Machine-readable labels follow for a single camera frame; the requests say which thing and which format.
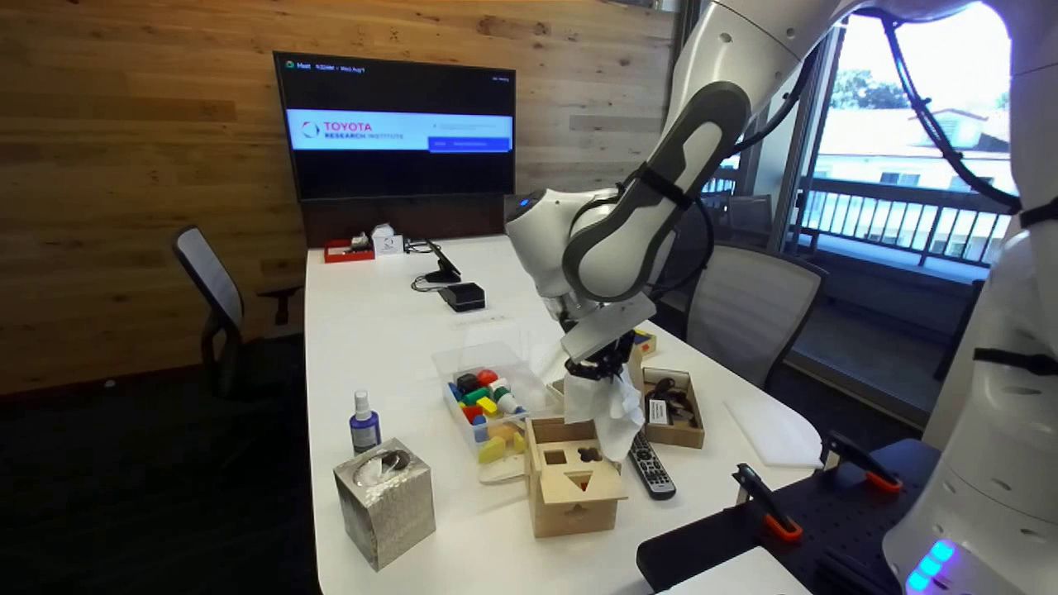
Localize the crumpled clear plastic bag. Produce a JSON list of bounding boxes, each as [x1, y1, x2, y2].
[[476, 423, 533, 488]]

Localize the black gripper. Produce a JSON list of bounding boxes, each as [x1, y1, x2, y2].
[[563, 327, 645, 385]]

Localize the yellow toy block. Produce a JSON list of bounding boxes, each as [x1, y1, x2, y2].
[[476, 423, 530, 467]]

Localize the hand sanitizer bottle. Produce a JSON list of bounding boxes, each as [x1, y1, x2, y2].
[[348, 388, 384, 455]]

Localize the wall mounted TV screen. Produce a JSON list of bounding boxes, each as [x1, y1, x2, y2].
[[272, 50, 518, 203]]

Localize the dark brown low cabinet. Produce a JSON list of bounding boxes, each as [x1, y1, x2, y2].
[[298, 193, 510, 246]]

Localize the black TV remote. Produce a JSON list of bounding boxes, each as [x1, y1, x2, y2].
[[626, 431, 679, 501]]

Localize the grey office chair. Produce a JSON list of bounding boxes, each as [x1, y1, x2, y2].
[[171, 225, 308, 401], [685, 240, 826, 388]]

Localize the black puck device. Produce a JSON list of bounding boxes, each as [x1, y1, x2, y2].
[[435, 282, 490, 318]]

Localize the wooden shape sorter box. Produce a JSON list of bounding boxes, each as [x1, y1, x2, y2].
[[523, 412, 628, 540]]

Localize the clear bin of coloured blocks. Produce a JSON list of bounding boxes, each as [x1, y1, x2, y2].
[[430, 339, 555, 447]]

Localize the black parts in cardboard box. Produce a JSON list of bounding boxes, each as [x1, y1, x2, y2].
[[645, 375, 703, 431]]

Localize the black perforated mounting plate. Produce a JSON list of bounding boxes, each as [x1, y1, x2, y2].
[[635, 481, 918, 595]]

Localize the white foam sheet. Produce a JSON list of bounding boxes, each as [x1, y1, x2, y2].
[[722, 393, 826, 473]]

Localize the red flat box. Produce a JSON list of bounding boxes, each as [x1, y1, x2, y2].
[[322, 240, 376, 266]]

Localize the dark balcony railing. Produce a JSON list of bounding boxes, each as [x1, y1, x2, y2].
[[788, 174, 1023, 275]]

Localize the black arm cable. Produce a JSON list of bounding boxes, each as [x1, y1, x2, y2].
[[875, 7, 1025, 213]]

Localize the grey tissue box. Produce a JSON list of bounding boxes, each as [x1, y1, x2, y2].
[[330, 435, 441, 570]]

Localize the black clamp with orange handle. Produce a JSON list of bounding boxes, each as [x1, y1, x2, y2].
[[819, 431, 907, 498], [727, 460, 807, 547]]

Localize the open cardboard box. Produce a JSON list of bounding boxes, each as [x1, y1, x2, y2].
[[637, 363, 707, 451]]

